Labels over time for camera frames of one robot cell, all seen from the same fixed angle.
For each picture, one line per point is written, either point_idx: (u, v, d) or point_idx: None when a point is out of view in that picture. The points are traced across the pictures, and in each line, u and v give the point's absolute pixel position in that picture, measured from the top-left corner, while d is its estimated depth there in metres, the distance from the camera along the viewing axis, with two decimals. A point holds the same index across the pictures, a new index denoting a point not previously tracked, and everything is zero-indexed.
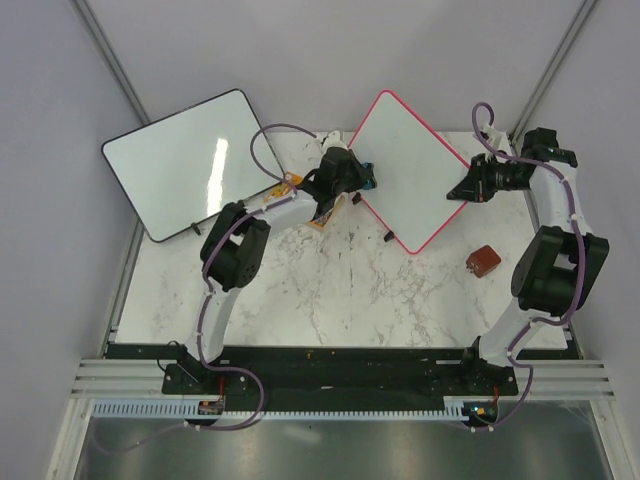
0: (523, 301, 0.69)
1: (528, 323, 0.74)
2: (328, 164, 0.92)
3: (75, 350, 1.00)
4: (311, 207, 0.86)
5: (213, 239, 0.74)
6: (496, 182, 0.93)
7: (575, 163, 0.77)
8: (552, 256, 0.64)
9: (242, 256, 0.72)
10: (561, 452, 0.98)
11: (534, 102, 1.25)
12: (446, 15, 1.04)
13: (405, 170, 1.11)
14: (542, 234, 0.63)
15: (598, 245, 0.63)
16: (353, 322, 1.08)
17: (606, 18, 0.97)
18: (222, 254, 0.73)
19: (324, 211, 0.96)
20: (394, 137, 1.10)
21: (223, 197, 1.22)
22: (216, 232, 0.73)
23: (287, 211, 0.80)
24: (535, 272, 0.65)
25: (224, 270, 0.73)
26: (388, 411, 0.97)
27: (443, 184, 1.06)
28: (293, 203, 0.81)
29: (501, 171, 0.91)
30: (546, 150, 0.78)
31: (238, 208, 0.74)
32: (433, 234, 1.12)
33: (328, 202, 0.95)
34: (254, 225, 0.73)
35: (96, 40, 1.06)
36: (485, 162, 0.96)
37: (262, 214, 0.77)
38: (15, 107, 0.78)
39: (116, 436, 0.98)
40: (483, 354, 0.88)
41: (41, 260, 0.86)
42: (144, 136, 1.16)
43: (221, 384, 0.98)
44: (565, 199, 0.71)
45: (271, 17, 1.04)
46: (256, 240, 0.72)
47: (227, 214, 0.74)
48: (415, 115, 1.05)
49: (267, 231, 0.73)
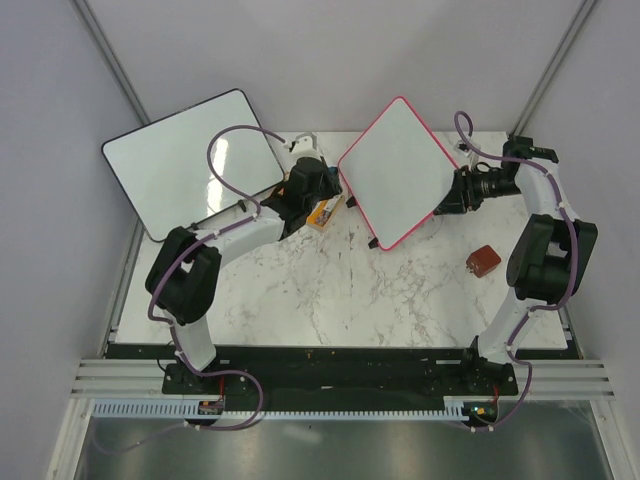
0: (520, 291, 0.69)
1: (526, 312, 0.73)
2: (296, 175, 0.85)
3: (76, 350, 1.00)
4: (278, 226, 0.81)
5: (159, 269, 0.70)
6: (482, 190, 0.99)
7: (555, 160, 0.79)
8: (544, 243, 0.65)
9: (190, 288, 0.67)
10: (561, 452, 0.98)
11: (533, 103, 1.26)
12: (445, 16, 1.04)
13: (402, 172, 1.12)
14: (533, 221, 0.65)
15: (588, 230, 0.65)
16: (353, 322, 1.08)
17: (605, 19, 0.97)
18: (170, 285, 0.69)
19: (292, 228, 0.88)
20: (399, 138, 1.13)
21: (223, 197, 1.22)
22: (162, 262, 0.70)
23: (247, 232, 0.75)
24: (530, 260, 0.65)
25: (172, 303, 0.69)
26: (391, 411, 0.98)
27: (435, 184, 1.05)
28: (253, 224, 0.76)
29: (486, 180, 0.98)
30: (527, 148, 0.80)
31: (187, 235, 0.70)
32: (408, 231, 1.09)
33: (298, 219, 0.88)
34: (202, 252, 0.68)
35: (97, 41, 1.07)
36: (469, 173, 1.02)
37: (214, 239, 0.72)
38: (15, 107, 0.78)
39: (116, 437, 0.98)
40: (483, 353, 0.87)
41: (42, 259, 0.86)
42: (146, 137, 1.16)
43: (221, 384, 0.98)
44: (550, 190, 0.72)
45: (270, 18, 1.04)
46: (203, 271, 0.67)
47: (174, 243, 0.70)
48: (416, 115, 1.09)
49: (216, 258, 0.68)
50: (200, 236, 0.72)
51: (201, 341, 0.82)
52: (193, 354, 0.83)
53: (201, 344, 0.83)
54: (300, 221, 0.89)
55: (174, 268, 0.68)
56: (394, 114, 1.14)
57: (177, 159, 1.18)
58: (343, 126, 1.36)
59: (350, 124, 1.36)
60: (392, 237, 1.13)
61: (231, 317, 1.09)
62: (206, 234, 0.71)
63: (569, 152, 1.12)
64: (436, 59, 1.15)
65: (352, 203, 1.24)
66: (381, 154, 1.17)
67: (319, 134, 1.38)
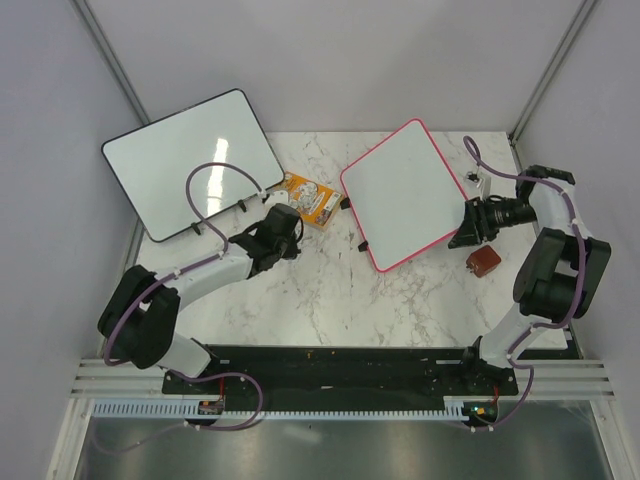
0: (524, 308, 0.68)
1: (528, 328, 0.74)
2: (275, 215, 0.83)
3: (75, 349, 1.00)
4: (247, 263, 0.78)
5: (113, 311, 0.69)
6: (496, 220, 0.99)
7: (571, 182, 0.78)
8: (552, 259, 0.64)
9: (147, 328, 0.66)
10: (560, 452, 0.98)
11: (534, 102, 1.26)
12: (445, 16, 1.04)
13: (406, 191, 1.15)
14: (544, 234, 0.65)
15: (601, 248, 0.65)
16: (353, 322, 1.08)
17: (605, 17, 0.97)
18: (126, 329, 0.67)
19: (261, 267, 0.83)
20: (408, 160, 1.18)
21: (224, 199, 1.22)
22: (117, 304, 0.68)
23: (209, 271, 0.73)
24: (538, 275, 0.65)
25: (126, 347, 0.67)
26: (391, 411, 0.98)
27: (437, 203, 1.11)
28: (218, 261, 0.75)
29: (499, 209, 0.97)
30: (544, 169, 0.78)
31: (144, 275, 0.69)
32: (410, 257, 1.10)
33: (269, 256, 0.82)
34: (161, 294, 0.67)
35: (97, 41, 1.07)
36: (481, 204, 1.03)
37: (174, 279, 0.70)
38: (13, 105, 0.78)
39: (117, 437, 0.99)
40: (483, 354, 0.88)
41: (42, 257, 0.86)
42: (146, 137, 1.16)
43: (221, 384, 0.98)
44: (564, 207, 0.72)
45: (269, 18, 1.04)
46: (158, 313, 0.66)
47: (131, 284, 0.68)
48: (435, 145, 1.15)
49: (174, 301, 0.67)
50: (161, 275, 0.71)
51: (188, 354, 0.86)
52: (182, 368, 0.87)
53: (189, 357, 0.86)
54: (271, 259, 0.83)
55: (130, 311, 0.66)
56: (406, 135, 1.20)
57: (177, 159, 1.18)
58: (343, 126, 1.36)
59: (350, 123, 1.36)
60: (391, 259, 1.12)
61: (231, 317, 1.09)
62: (167, 273, 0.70)
63: (571, 152, 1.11)
64: (436, 58, 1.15)
65: (345, 205, 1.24)
66: (384, 167, 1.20)
67: (318, 134, 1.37)
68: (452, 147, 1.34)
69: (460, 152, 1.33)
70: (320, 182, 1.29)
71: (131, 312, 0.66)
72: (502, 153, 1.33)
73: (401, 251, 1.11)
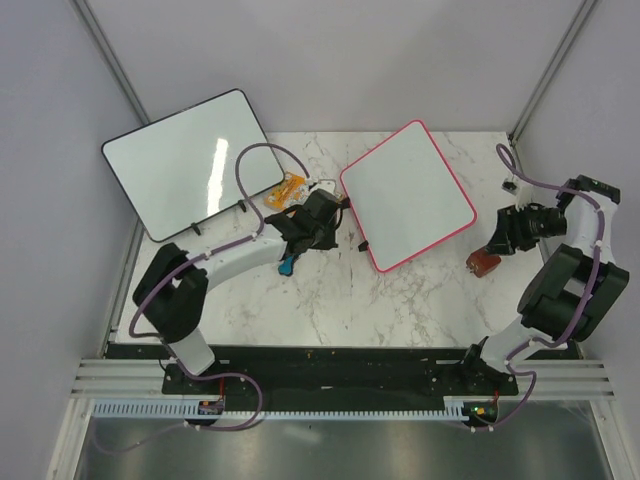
0: (525, 320, 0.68)
1: (527, 340, 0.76)
2: (315, 202, 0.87)
3: (76, 349, 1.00)
4: (281, 247, 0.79)
5: (144, 285, 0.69)
6: (531, 229, 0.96)
7: (618, 201, 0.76)
8: (562, 277, 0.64)
9: (176, 305, 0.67)
10: (560, 452, 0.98)
11: (533, 102, 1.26)
12: (445, 16, 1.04)
13: (407, 192, 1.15)
14: (560, 251, 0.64)
15: (617, 274, 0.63)
16: (353, 322, 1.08)
17: (605, 18, 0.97)
18: (154, 304, 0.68)
19: (296, 249, 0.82)
20: (407, 159, 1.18)
21: (224, 198, 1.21)
22: (147, 278, 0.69)
23: (239, 254, 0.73)
24: (543, 291, 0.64)
25: (155, 322, 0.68)
26: (391, 411, 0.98)
27: (437, 203, 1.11)
28: (251, 243, 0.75)
29: (535, 219, 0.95)
30: (589, 181, 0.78)
31: (177, 252, 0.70)
32: (412, 257, 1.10)
33: (305, 240, 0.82)
34: (190, 274, 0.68)
35: (97, 41, 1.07)
36: (516, 212, 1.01)
37: (205, 259, 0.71)
38: (13, 105, 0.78)
39: (117, 437, 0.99)
40: (484, 355, 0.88)
41: (42, 258, 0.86)
42: (146, 137, 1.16)
43: (221, 384, 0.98)
44: (596, 227, 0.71)
45: (270, 17, 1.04)
46: (187, 293, 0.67)
47: (162, 261, 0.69)
48: (436, 145, 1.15)
49: (203, 282, 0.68)
50: (191, 255, 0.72)
51: (198, 349, 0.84)
52: (190, 361, 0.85)
53: (197, 353, 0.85)
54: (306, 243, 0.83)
55: (160, 288, 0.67)
56: (406, 135, 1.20)
57: (177, 159, 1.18)
58: (343, 126, 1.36)
59: (350, 123, 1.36)
60: (390, 259, 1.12)
61: (231, 317, 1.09)
62: (197, 254, 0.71)
63: (571, 152, 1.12)
64: (437, 58, 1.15)
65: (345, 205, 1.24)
66: (385, 167, 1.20)
67: (319, 134, 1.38)
68: (451, 147, 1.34)
69: (459, 152, 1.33)
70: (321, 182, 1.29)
71: (161, 289, 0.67)
72: None
73: (403, 251, 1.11)
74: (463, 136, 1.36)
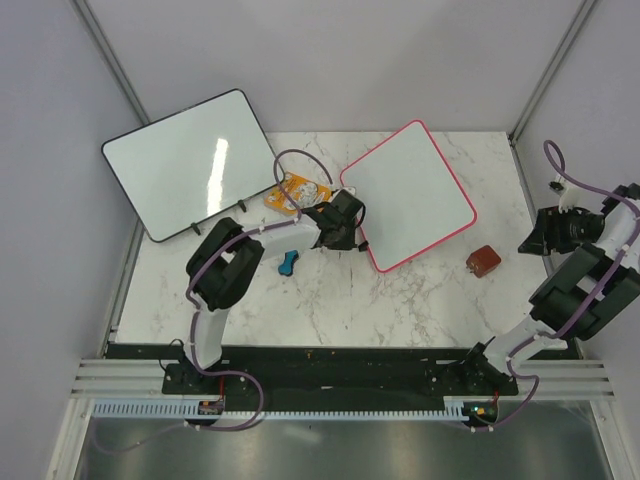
0: (534, 310, 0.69)
1: (533, 335, 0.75)
2: (340, 197, 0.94)
3: (76, 349, 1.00)
4: (314, 234, 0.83)
5: (202, 254, 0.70)
6: (571, 234, 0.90)
7: None
8: (578, 273, 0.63)
9: (231, 276, 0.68)
10: (560, 452, 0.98)
11: (533, 102, 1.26)
12: (445, 16, 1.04)
13: (407, 191, 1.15)
14: (580, 248, 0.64)
15: (635, 279, 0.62)
16: (353, 322, 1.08)
17: (605, 18, 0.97)
18: (210, 272, 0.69)
19: (325, 239, 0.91)
20: (407, 159, 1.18)
21: (223, 198, 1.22)
22: (206, 246, 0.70)
23: (286, 234, 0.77)
24: (556, 284, 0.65)
25: (210, 288, 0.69)
26: (392, 411, 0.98)
27: (437, 203, 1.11)
28: (294, 226, 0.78)
29: (576, 223, 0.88)
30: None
31: (234, 225, 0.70)
32: (412, 256, 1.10)
33: (332, 232, 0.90)
34: (248, 245, 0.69)
35: (96, 41, 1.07)
36: (557, 214, 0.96)
37: (258, 234, 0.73)
38: (13, 104, 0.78)
39: (116, 437, 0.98)
40: (487, 352, 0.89)
41: (41, 258, 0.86)
42: (146, 137, 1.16)
43: (221, 384, 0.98)
44: (631, 231, 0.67)
45: (270, 17, 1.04)
46: (246, 262, 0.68)
47: (220, 232, 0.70)
48: (436, 145, 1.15)
49: (260, 252, 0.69)
50: (245, 229, 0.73)
51: (213, 341, 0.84)
52: (204, 351, 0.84)
53: (212, 344, 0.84)
54: (333, 235, 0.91)
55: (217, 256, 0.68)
56: (405, 135, 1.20)
57: (177, 159, 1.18)
58: (343, 126, 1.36)
59: (350, 123, 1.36)
60: (390, 259, 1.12)
61: (231, 317, 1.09)
62: (252, 227, 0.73)
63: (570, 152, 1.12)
64: (437, 58, 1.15)
65: None
66: (385, 166, 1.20)
67: (318, 134, 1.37)
68: (451, 147, 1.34)
69: (459, 152, 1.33)
70: (322, 183, 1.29)
71: (217, 257, 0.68)
72: (502, 153, 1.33)
73: (403, 251, 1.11)
74: (462, 136, 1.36)
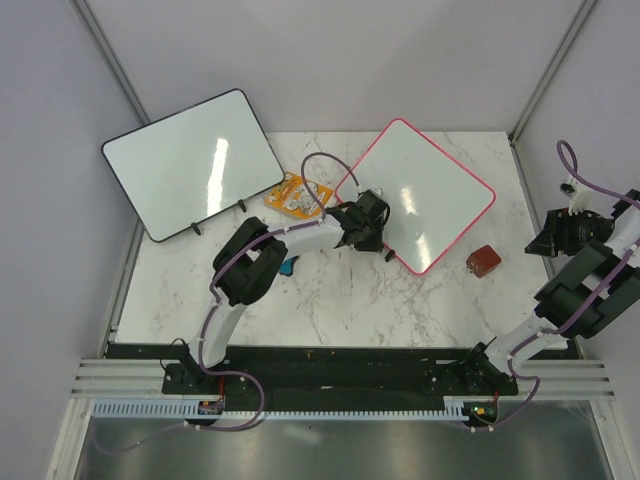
0: (539, 306, 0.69)
1: (535, 332, 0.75)
2: (365, 197, 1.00)
3: (76, 349, 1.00)
4: (339, 234, 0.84)
5: (228, 250, 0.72)
6: (579, 236, 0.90)
7: None
8: (585, 270, 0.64)
9: (254, 273, 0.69)
10: (562, 452, 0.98)
11: (534, 102, 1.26)
12: (445, 16, 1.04)
13: (416, 188, 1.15)
14: (588, 245, 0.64)
15: None
16: (354, 322, 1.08)
17: (605, 18, 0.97)
18: (235, 268, 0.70)
19: (349, 240, 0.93)
20: (407, 159, 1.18)
21: (224, 197, 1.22)
22: (232, 244, 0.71)
23: (311, 233, 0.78)
24: (563, 281, 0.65)
25: (235, 285, 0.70)
26: (391, 411, 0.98)
27: (446, 199, 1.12)
28: (318, 226, 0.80)
29: (585, 226, 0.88)
30: None
31: (260, 225, 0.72)
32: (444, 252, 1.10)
33: (356, 231, 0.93)
34: (272, 245, 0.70)
35: (97, 41, 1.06)
36: (566, 215, 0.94)
37: (282, 234, 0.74)
38: (13, 104, 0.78)
39: (116, 437, 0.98)
40: (488, 350, 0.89)
41: (41, 257, 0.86)
42: (146, 137, 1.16)
43: (221, 384, 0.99)
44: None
45: (270, 17, 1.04)
46: (271, 261, 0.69)
47: (246, 230, 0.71)
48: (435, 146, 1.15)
49: (284, 253, 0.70)
50: (270, 228, 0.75)
51: (222, 339, 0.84)
52: (212, 350, 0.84)
53: (220, 342, 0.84)
54: (357, 234, 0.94)
55: (242, 254, 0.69)
56: (406, 135, 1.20)
57: (178, 159, 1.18)
58: (343, 126, 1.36)
59: (349, 124, 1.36)
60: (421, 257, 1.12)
61: None
62: (277, 228, 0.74)
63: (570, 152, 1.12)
64: (437, 58, 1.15)
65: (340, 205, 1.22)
66: (387, 165, 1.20)
67: (319, 134, 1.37)
68: (451, 147, 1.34)
69: (459, 152, 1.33)
70: (320, 181, 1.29)
71: (243, 254, 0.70)
72: (502, 153, 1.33)
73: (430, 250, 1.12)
74: (462, 137, 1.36)
